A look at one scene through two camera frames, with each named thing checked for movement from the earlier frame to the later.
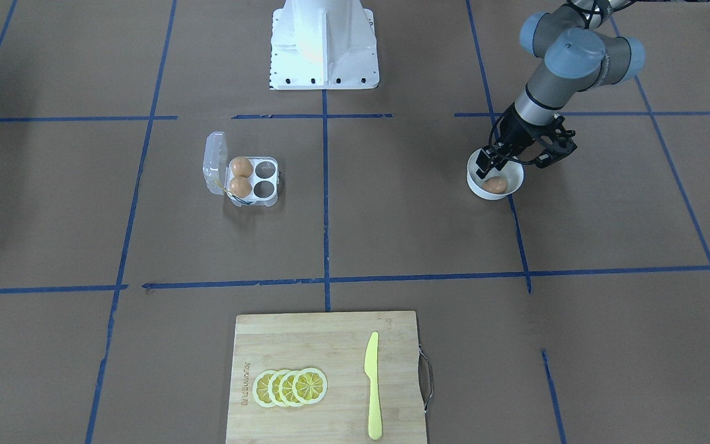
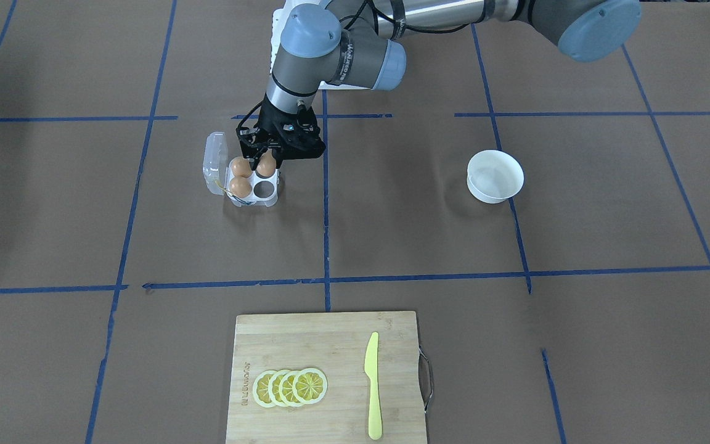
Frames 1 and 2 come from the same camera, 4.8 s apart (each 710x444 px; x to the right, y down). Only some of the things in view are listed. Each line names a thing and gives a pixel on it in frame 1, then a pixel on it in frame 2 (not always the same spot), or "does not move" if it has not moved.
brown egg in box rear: (241, 166) does not move
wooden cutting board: (334, 343) does not move
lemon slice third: (273, 388) does not move
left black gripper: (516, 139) -> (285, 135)
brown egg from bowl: (497, 185) -> (267, 164)
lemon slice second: (286, 388) does not move
